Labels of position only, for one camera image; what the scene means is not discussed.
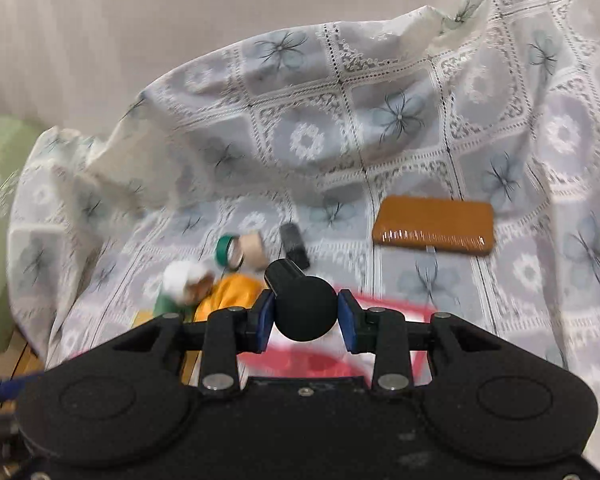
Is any white fluffy plush toy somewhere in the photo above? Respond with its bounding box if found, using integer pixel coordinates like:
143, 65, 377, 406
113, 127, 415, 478
161, 260, 215, 307

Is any green plush toy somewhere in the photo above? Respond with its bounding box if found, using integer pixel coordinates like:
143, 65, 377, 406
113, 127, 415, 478
152, 292, 194, 322

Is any beige tape roll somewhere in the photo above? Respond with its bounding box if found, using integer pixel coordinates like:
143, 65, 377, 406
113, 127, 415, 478
228, 231, 268, 271

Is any beige sponge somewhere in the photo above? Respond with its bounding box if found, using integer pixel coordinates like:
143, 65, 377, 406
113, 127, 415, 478
264, 259, 338, 342

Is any dark grey hotel bottle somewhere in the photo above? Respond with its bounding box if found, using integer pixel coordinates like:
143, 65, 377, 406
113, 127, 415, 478
279, 222, 310, 270

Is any green tape roll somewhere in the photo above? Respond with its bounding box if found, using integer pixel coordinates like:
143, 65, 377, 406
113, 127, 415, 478
215, 234, 244, 270

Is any red and green product box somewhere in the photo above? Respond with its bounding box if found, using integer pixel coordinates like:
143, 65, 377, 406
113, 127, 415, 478
237, 292, 434, 384

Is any gold cardboard box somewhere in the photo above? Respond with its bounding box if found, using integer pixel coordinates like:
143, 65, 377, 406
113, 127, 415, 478
132, 310, 154, 327

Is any orange leather case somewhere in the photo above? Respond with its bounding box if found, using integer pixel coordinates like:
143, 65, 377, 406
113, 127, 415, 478
372, 195, 495, 256

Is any grey floral lace tablecloth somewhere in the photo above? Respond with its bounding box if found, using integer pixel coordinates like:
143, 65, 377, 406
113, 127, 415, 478
5, 0, 600, 376

